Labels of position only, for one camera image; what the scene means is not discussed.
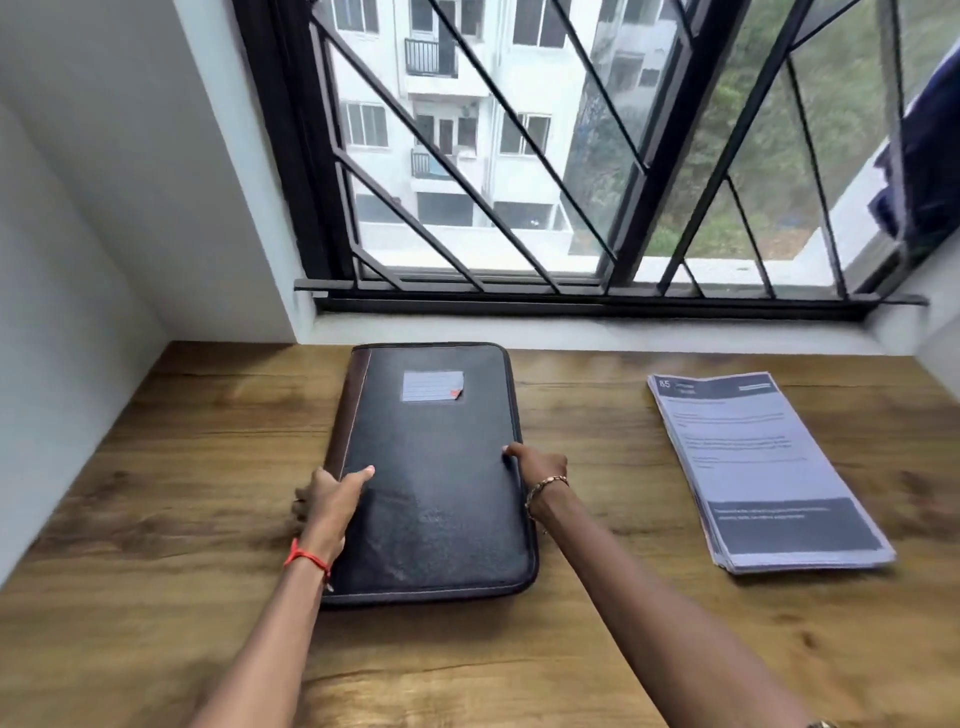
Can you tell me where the dark blue hanging cloth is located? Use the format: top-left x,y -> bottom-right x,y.
870,71 -> 960,249

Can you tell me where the person's left forearm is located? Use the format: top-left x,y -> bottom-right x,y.
187,546 -> 339,728

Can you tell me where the stack of printed paper sheets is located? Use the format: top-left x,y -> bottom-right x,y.
646,371 -> 898,576

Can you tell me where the black metal window grille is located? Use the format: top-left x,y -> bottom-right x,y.
232,0 -> 930,316

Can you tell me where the black zippered document folder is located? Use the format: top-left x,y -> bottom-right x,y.
321,342 -> 541,607

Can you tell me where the person's right hand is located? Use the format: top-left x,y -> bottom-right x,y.
501,441 -> 571,519

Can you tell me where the white apartment building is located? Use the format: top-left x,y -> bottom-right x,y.
318,0 -> 680,256

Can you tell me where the person's left hand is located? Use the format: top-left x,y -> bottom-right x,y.
291,464 -> 376,564

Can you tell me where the beaded gold bracelet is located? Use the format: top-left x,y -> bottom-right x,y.
523,475 -> 571,537

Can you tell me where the red thread wristband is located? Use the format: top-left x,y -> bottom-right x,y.
283,538 -> 335,594

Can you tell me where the person's right forearm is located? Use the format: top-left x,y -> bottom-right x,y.
525,480 -> 815,728

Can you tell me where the pale label on folder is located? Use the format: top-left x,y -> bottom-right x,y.
401,370 -> 466,404

